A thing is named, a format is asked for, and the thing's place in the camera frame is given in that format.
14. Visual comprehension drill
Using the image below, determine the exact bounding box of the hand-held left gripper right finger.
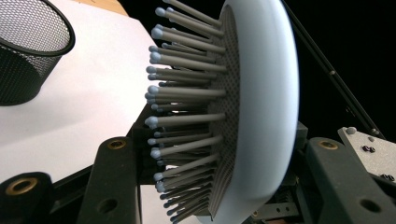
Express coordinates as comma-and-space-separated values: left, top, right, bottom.
295, 120, 396, 224

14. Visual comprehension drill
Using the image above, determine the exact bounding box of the light blue hairbrush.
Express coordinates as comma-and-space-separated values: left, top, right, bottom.
144, 0, 301, 224

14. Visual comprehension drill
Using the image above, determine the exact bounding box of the wooden table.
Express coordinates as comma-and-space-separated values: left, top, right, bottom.
73, 0, 129, 17

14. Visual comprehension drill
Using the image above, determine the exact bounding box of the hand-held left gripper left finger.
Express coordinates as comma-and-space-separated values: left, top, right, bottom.
76, 105, 163, 224

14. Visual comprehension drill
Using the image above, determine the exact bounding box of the black metal stand frame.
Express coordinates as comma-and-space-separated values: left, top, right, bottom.
279, 0, 388, 140

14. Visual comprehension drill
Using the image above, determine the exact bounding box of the black mesh pen holder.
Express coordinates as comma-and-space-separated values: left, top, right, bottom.
0, 0, 77, 107

